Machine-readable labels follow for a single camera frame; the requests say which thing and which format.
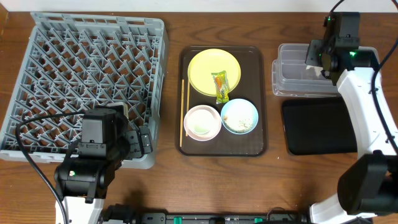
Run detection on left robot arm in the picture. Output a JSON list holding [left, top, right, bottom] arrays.
[[54, 105, 153, 223]]

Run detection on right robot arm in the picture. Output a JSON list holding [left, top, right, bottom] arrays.
[[305, 11, 397, 223]]

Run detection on clear plastic bin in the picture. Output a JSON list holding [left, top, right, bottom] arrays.
[[271, 43, 382, 98]]

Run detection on green orange snack wrapper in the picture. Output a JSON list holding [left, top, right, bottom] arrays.
[[211, 70, 229, 104]]

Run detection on yellow round plate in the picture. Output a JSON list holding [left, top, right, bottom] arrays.
[[187, 49, 241, 96]]

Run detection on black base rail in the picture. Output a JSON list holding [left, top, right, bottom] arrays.
[[97, 212, 309, 224]]

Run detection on dark brown serving tray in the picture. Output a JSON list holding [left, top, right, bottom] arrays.
[[175, 46, 268, 157]]

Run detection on left wooden chopstick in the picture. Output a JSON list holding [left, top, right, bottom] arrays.
[[179, 79, 185, 147]]

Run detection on pink white bowl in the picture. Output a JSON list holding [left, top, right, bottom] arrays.
[[183, 105, 221, 141]]

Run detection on black plastic bin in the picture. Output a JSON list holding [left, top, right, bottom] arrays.
[[281, 97, 357, 156]]

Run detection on grey plastic dish rack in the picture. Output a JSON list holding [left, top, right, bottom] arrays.
[[1, 12, 169, 169]]

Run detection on light blue bowl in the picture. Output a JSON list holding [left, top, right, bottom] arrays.
[[220, 98, 259, 135]]

